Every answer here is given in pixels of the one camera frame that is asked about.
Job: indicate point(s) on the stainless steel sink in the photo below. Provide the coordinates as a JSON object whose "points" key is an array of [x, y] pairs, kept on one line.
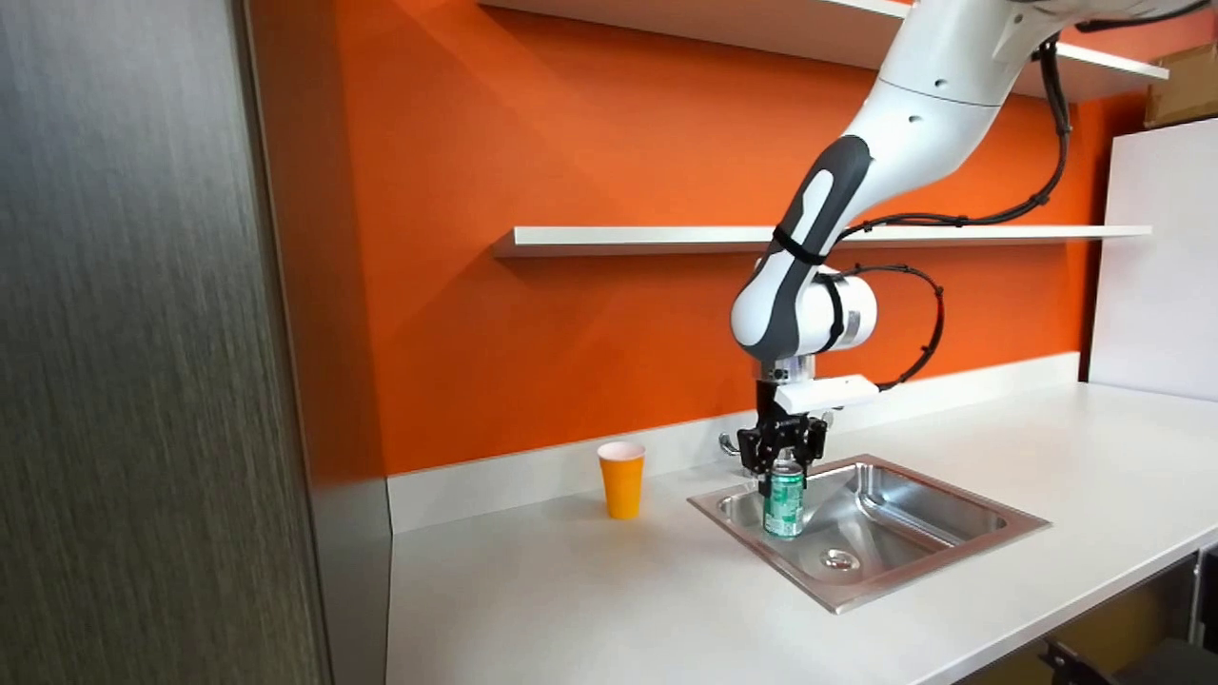
{"points": [[895, 519]]}

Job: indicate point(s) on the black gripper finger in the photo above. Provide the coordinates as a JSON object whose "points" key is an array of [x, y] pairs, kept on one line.
{"points": [[811, 444], [750, 449]]}

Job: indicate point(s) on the black chair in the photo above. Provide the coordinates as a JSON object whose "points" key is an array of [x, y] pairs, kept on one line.
{"points": [[1162, 663]]}

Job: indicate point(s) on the grey wood cabinet panel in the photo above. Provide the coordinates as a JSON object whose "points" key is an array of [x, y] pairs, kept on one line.
{"points": [[187, 449]]}

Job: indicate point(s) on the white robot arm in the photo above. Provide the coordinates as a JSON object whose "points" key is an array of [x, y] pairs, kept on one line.
{"points": [[937, 93]]}

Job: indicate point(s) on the orange paper cup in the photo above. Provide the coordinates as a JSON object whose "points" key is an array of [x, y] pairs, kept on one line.
{"points": [[622, 476]]}

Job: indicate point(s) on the cardboard box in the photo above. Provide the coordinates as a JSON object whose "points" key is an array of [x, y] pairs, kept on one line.
{"points": [[1189, 93]]}

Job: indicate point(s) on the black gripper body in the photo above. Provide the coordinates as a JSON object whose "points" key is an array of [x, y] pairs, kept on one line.
{"points": [[779, 430]]}

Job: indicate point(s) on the green soda can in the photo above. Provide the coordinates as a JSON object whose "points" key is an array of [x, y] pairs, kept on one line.
{"points": [[786, 496]]}

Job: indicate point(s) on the upper white wall shelf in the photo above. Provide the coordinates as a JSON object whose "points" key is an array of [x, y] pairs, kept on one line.
{"points": [[838, 32]]}

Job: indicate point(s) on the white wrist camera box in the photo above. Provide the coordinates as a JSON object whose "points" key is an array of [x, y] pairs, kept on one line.
{"points": [[819, 392]]}

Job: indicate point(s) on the sink drain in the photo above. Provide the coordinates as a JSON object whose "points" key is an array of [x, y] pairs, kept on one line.
{"points": [[838, 560]]}

